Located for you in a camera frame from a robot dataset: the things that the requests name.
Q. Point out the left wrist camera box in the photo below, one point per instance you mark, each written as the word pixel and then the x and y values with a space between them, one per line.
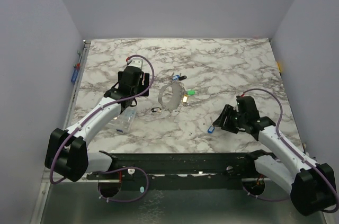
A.
pixel 135 62

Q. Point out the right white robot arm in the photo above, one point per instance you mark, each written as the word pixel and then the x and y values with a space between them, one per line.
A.
pixel 310 185

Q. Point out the black key ring tag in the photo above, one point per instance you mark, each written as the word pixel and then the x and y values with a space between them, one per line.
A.
pixel 156 109

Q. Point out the steel key organizer plate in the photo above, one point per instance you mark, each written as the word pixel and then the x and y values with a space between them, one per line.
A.
pixel 170 96

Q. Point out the blue red wall clamp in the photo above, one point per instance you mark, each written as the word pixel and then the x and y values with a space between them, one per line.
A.
pixel 76 68

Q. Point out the yellow tag key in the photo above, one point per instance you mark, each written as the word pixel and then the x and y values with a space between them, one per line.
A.
pixel 185 100

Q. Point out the clear plastic parts box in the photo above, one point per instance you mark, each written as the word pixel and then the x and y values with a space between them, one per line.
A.
pixel 123 122

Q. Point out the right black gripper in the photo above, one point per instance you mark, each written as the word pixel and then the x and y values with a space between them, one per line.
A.
pixel 229 119

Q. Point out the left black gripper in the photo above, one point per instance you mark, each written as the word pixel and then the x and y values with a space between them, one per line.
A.
pixel 145 85

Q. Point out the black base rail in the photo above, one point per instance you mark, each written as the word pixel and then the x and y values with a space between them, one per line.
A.
pixel 198 171

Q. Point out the black tag key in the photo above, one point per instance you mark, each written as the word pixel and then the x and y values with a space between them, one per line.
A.
pixel 182 78

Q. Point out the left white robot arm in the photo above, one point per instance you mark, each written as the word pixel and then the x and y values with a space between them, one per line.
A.
pixel 67 155

